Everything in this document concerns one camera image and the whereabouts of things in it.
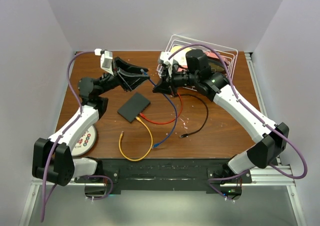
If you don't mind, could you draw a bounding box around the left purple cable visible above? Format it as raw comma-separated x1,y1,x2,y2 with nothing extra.
39,49,106,222

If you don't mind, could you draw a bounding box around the white wire dish rack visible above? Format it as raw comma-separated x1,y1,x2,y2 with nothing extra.
159,35,238,96

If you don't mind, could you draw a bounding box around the white round tape roll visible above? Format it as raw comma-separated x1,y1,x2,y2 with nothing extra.
71,125,98,157

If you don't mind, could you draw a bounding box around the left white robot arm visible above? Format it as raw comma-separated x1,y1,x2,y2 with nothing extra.
32,57,149,186

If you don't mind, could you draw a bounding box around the purple cable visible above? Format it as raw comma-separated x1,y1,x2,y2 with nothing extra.
167,43,308,179
39,49,106,222

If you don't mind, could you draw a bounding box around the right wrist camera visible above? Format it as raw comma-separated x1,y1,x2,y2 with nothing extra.
158,51,174,78

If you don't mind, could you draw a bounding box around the black ethernet cable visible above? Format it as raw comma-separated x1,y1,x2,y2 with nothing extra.
179,94,210,139

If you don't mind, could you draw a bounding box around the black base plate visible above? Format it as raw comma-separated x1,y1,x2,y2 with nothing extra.
74,157,252,195

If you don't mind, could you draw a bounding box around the dark brown plate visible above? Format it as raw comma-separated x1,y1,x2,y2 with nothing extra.
209,60,226,74

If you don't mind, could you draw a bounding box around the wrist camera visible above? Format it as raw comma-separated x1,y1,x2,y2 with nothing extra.
100,50,114,75
158,51,174,78

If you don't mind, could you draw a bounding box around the blue ethernet cable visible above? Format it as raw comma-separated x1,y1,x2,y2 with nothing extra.
140,69,179,150

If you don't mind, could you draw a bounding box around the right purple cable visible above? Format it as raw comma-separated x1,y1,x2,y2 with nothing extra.
167,43,308,179

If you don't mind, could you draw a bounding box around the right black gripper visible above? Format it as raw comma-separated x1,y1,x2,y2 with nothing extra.
153,64,199,96

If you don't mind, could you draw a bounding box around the red ethernet cable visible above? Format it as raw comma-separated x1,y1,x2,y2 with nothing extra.
139,93,183,125

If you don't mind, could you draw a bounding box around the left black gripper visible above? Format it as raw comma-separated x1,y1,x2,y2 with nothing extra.
97,57,150,96

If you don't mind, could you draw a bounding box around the pink plate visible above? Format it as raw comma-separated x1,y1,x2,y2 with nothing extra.
206,52,229,64

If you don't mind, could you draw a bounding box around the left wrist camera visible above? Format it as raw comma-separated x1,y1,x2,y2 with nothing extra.
100,50,114,75

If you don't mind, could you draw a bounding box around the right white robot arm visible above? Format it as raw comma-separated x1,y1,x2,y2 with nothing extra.
153,49,289,182

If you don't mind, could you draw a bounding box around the black network switch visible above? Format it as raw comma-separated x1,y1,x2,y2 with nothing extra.
117,93,151,123

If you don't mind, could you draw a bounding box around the yellow ethernet cable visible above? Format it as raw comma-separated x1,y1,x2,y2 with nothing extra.
118,116,154,162

